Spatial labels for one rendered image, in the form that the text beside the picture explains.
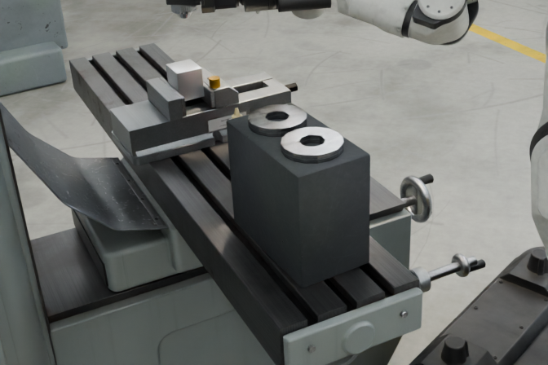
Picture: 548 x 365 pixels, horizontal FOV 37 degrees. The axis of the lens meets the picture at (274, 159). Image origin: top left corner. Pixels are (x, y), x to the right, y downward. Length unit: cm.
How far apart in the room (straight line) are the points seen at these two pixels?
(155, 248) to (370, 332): 51
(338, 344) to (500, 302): 65
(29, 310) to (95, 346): 19
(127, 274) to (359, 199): 54
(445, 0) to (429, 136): 235
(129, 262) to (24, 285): 20
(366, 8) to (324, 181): 43
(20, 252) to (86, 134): 254
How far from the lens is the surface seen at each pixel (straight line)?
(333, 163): 112
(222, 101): 159
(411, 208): 201
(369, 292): 119
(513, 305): 175
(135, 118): 159
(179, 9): 150
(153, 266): 155
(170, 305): 160
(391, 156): 352
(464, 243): 298
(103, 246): 154
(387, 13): 143
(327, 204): 114
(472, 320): 170
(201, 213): 138
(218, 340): 171
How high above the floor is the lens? 165
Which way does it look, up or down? 28 degrees down
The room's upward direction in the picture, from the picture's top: 3 degrees counter-clockwise
